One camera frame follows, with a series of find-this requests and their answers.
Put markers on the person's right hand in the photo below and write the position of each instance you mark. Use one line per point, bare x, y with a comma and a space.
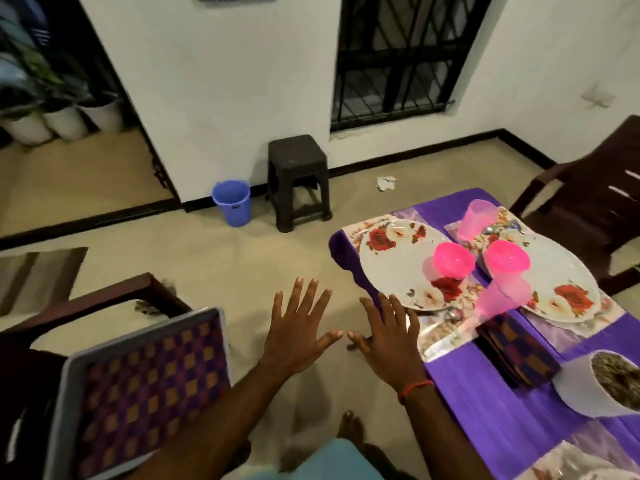
395, 350

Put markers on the person's left hand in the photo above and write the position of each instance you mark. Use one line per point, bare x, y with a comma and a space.
295, 340

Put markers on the steel table knife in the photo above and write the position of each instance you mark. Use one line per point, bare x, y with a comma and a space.
440, 345

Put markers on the steel cutlery piece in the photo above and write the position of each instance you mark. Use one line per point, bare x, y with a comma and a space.
455, 315

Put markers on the white floral plate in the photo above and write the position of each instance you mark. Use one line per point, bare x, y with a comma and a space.
610, 475
560, 275
395, 265

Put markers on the pink plastic bowl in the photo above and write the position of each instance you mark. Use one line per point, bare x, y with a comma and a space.
507, 257
453, 260

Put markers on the checkered purple orange cloth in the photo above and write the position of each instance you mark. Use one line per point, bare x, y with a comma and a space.
515, 350
150, 390

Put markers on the pink plastic cup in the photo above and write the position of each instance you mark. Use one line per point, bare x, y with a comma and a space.
503, 295
478, 220

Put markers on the grey plastic tray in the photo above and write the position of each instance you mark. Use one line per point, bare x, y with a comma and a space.
55, 415

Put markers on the person's left forearm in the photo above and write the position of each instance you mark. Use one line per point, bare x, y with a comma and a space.
210, 430

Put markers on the person's right forearm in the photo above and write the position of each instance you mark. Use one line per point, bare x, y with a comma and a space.
450, 435

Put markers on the person's left foot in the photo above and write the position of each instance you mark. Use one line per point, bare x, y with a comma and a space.
350, 428

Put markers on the purple tablecloth table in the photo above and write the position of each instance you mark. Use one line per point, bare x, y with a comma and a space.
480, 395

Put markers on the person's teal t-shirt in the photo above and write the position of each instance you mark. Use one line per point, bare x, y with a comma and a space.
330, 462

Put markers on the red wrist thread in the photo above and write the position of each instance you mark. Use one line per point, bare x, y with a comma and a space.
416, 388

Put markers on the blue plastic bucket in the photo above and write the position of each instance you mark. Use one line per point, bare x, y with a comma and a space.
233, 205

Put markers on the crumpled white paper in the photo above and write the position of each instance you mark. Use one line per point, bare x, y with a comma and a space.
386, 183

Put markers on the black stool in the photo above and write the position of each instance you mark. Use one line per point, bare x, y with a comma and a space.
298, 155

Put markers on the green plant in white pot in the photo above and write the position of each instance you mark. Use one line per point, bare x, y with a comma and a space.
590, 390

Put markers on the brown plastic chair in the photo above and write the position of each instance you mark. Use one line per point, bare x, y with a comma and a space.
600, 195
20, 395

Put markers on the striped brown rug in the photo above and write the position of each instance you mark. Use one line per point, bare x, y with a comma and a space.
35, 280

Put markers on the black metal grille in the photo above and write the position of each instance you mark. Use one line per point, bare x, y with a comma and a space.
400, 55

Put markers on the small white planter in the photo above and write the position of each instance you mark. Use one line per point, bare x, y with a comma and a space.
63, 122
102, 115
25, 127

